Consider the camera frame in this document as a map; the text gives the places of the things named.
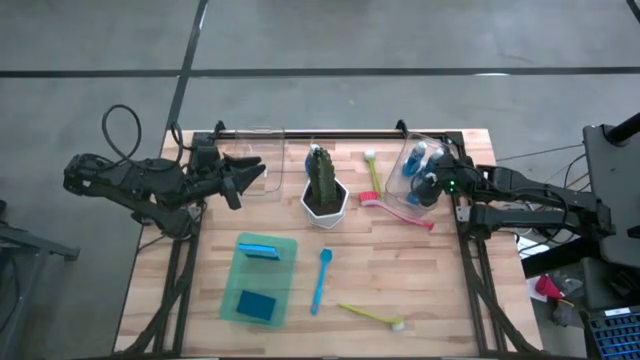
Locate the blue plastic dish scraper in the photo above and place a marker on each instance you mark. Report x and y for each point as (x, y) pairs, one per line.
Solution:
(320, 285)

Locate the white plant pot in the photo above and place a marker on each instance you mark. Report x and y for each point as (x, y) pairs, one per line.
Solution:
(325, 220)

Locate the dark blue sponge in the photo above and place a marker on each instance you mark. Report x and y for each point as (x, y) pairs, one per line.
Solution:
(256, 305)

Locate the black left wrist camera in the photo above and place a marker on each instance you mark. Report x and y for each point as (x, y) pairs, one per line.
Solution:
(205, 157)

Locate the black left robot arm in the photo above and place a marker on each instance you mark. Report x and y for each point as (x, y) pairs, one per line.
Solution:
(140, 182)

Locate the yellow-green dish brush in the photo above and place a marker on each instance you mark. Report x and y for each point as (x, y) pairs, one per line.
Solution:
(373, 175)

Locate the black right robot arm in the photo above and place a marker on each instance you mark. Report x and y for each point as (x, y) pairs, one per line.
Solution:
(530, 200)

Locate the green translucent plastic bin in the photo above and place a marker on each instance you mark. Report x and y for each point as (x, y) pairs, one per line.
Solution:
(260, 277)

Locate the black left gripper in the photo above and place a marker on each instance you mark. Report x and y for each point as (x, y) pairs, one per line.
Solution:
(215, 177)

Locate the black metal stand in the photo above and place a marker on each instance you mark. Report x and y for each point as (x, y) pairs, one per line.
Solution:
(30, 245)

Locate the red cloth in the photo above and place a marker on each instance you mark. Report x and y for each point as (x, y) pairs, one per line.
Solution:
(546, 287)

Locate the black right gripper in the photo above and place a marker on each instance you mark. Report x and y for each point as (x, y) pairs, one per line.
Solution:
(457, 177)

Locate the black stand leg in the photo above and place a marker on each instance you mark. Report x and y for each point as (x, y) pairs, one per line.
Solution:
(560, 255)

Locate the red dish brush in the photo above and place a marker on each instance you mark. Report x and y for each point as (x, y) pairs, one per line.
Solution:
(395, 212)

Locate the yellow-green toothbrush bottom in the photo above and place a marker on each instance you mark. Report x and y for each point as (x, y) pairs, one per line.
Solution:
(372, 314)

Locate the black table frame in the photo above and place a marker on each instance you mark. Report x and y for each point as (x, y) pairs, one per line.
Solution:
(350, 134)

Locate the clear plastic bin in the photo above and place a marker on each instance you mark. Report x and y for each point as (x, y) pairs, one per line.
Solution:
(397, 185)
(270, 150)

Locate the backlit keyboard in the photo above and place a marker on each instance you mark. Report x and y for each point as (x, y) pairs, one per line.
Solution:
(617, 335)

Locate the white paper sheet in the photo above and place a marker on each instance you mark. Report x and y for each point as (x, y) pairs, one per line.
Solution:
(530, 247)

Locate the green cactus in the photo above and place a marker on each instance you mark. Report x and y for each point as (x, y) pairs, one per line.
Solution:
(322, 177)

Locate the blue dish soap bottle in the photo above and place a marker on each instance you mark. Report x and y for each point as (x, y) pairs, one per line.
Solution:
(413, 199)
(412, 162)
(433, 161)
(311, 159)

